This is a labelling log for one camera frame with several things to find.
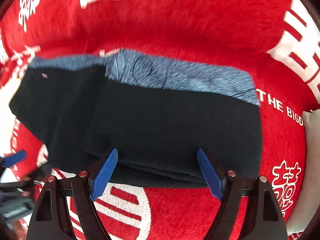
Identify red blanket with white characters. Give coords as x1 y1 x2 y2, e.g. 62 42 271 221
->
1 0 319 239

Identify black pants with grey lining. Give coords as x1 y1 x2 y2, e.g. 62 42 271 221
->
9 49 262 187

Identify beige pillow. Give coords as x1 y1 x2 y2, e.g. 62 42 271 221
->
286 109 320 233

